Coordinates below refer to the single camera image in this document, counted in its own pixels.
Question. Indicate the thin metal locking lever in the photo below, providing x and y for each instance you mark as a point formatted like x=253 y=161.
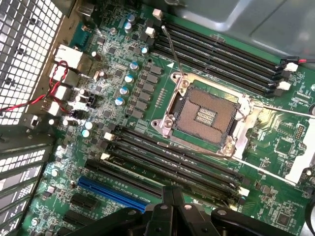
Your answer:
x=197 y=151
x=173 y=49

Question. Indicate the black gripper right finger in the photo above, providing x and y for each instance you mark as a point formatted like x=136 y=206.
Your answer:
x=192 y=221

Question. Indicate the short black expansion slot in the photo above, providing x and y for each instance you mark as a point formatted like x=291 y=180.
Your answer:
x=83 y=201

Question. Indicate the green Dell motherboard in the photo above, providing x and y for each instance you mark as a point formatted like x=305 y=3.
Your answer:
x=270 y=196

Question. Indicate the CPU socket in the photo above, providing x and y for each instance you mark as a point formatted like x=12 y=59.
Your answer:
x=204 y=115

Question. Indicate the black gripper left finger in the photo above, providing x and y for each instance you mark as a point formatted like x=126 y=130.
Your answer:
x=160 y=221

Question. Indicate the metal socket cover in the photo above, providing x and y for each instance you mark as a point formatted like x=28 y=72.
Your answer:
x=299 y=162

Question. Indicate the silver rear port block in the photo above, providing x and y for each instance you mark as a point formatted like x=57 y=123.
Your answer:
x=69 y=56
x=52 y=108
x=62 y=93
x=64 y=76

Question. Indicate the open metal PC case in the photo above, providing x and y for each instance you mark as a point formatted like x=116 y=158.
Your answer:
x=246 y=19

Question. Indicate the blue expansion slot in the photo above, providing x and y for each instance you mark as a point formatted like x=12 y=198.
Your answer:
x=110 y=194

